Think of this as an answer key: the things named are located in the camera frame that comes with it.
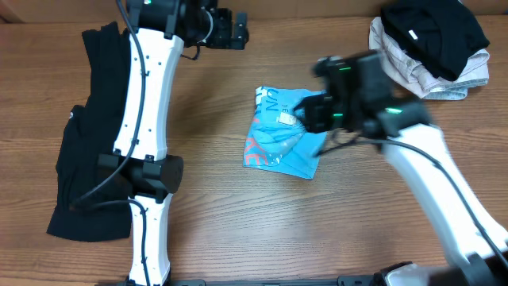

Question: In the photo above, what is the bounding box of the light blue t-shirt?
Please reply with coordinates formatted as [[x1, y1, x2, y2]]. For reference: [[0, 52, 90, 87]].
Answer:
[[243, 86, 327, 180]]

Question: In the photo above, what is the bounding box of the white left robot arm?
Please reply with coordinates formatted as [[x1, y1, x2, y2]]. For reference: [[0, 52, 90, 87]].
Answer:
[[98, 0, 249, 285]]

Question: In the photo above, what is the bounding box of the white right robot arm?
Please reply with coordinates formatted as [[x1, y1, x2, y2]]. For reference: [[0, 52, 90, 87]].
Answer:
[[295, 50, 507, 285]]

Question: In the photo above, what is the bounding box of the beige button shirt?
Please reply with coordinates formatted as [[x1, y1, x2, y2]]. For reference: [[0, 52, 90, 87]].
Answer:
[[368, 17, 490, 101]]

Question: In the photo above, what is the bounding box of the black garment on pile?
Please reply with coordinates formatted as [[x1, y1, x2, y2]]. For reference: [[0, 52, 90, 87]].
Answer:
[[380, 0, 490, 81]]

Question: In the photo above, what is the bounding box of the black garment on left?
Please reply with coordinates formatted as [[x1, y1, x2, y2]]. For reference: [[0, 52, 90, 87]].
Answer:
[[47, 22, 131, 242]]

